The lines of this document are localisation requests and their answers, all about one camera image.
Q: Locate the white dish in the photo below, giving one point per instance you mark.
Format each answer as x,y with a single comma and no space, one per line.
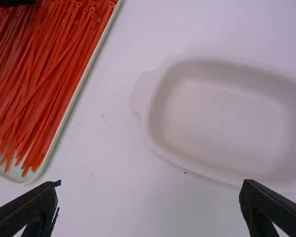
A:
212,123

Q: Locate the pale tray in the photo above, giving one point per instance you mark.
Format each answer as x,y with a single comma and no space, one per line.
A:
29,178

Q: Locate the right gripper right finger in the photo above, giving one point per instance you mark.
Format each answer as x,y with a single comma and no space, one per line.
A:
269,209

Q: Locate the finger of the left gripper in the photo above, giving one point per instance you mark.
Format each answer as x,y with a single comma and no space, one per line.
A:
10,2

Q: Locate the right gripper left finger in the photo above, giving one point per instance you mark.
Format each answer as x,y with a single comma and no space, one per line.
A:
27,212

